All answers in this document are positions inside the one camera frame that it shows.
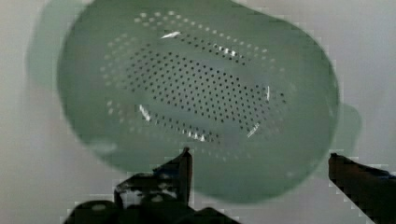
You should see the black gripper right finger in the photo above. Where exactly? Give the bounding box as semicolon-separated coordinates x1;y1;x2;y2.
328;153;396;224

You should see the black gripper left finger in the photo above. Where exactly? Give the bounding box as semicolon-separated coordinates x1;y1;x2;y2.
64;147;240;224

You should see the green plastic strainer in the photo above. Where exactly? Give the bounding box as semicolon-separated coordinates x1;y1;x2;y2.
26;0;345;203

